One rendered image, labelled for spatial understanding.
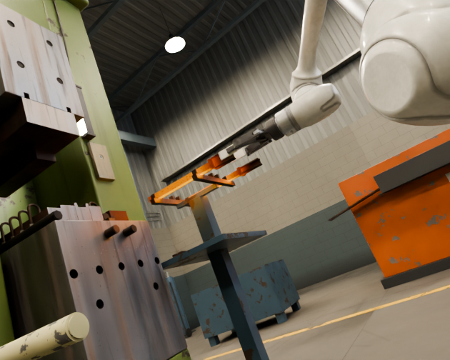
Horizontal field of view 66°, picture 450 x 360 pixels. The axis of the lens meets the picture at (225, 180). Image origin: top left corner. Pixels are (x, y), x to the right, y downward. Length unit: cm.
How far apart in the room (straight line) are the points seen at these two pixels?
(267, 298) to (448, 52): 430
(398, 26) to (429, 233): 373
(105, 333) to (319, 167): 789
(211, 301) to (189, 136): 654
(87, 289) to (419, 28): 89
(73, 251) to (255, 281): 380
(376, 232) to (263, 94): 615
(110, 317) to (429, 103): 87
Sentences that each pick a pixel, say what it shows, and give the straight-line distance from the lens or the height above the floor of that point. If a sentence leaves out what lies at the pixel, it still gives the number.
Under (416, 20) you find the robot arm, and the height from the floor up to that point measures 80.
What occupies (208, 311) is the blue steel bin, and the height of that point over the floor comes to 43.
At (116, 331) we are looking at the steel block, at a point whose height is 60.
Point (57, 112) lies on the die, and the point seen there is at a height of 135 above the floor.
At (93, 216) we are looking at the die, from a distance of 120.
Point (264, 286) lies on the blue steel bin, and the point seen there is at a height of 47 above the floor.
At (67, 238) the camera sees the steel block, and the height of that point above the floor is 86.
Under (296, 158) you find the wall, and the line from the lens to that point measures 884.
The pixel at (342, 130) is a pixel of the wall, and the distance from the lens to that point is 861.
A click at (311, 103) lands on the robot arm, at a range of 115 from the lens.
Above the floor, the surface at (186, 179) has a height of 102.
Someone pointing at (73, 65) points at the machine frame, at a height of 181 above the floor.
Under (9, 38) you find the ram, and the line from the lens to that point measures 146.
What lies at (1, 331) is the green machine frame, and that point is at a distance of 110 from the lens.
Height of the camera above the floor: 58
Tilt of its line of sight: 17 degrees up
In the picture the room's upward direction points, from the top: 22 degrees counter-clockwise
